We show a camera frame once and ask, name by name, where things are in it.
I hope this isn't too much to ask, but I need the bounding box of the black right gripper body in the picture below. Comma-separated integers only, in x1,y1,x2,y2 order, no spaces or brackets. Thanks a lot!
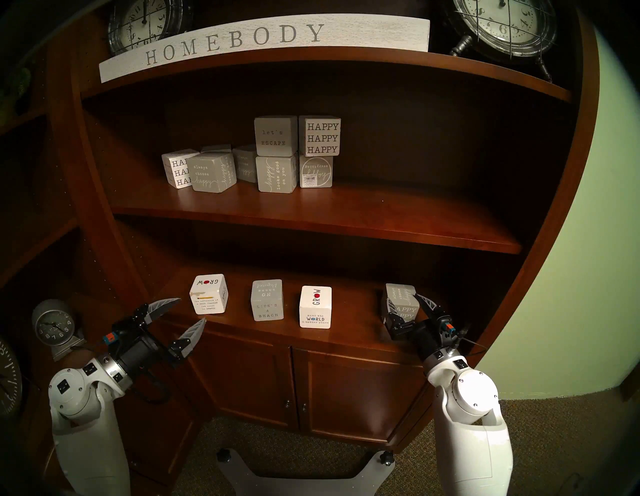
392,312,458,361

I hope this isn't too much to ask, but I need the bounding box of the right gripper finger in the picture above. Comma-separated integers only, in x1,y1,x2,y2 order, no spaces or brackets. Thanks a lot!
381,299,401,337
414,293,451,321

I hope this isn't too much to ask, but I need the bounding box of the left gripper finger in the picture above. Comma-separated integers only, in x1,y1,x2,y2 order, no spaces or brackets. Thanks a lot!
131,298,182,326
169,317,207,361

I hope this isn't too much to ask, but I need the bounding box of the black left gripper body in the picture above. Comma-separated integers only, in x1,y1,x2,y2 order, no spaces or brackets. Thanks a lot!
114,325,177,376

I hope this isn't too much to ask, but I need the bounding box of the white GROW cube torn label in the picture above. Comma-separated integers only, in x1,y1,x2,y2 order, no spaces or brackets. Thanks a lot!
189,273,229,315

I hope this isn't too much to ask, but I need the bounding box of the white GROW world cube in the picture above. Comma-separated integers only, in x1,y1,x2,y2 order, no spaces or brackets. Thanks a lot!
299,285,333,329

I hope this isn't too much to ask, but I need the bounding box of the grey life's a beach cube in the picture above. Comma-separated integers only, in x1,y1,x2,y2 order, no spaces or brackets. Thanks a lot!
250,279,284,322

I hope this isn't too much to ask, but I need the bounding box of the side bookshelf cabinet door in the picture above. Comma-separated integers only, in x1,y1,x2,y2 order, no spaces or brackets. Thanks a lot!
122,395,201,476

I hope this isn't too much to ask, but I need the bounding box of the small grey alarm clock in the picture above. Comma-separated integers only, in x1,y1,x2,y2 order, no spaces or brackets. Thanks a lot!
31,299,86,362

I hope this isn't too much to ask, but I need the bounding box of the brown wooden main bookshelf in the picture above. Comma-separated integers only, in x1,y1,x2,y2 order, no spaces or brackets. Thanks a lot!
45,0,601,453

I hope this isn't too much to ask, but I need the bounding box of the brown wooden side bookshelf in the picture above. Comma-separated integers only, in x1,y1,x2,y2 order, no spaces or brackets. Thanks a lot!
0,0,136,496

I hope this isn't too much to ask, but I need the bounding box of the large dark round clock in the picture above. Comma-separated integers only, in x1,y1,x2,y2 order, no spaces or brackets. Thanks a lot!
0,337,23,418

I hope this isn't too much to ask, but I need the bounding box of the grey always choose happy cube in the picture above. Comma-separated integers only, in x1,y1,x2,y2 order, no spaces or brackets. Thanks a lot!
191,152,238,193

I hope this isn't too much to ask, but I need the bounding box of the grey cube with barcode sticker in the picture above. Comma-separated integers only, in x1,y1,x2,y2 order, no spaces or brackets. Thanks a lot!
299,154,334,189

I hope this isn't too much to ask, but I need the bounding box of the grey script cube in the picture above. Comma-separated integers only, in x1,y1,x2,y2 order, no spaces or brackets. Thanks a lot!
232,144,259,183

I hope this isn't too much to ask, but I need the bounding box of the grey happy looks good cube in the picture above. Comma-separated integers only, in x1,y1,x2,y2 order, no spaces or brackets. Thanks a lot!
255,155,299,194

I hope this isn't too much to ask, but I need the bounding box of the white framed HAPPY cube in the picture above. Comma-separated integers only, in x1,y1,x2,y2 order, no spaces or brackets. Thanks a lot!
298,115,342,157

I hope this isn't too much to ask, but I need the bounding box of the grey let's escape cube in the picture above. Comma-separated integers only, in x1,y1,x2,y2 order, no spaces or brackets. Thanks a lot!
254,115,299,158

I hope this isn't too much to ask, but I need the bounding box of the white HOMEBODY wooden sign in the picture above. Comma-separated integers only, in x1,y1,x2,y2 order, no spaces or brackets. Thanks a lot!
99,13,431,84

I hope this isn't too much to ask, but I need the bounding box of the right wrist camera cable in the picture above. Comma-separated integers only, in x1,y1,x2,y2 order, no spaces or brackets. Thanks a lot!
445,320,488,357

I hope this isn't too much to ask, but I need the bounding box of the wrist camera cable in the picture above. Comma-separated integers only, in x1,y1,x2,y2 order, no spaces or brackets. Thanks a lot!
445,320,488,357
70,331,122,352

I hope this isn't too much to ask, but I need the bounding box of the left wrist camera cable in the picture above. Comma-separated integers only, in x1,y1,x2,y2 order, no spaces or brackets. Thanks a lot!
70,331,122,352

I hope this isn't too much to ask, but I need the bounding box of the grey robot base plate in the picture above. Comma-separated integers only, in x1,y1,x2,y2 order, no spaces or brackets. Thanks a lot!
216,447,396,496

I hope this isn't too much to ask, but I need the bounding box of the wire cage round clock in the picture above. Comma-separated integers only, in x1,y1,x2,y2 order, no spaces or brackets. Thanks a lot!
106,0,193,57

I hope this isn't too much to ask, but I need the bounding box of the wire cage clock with stand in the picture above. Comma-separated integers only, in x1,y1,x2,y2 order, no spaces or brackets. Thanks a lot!
442,0,558,83

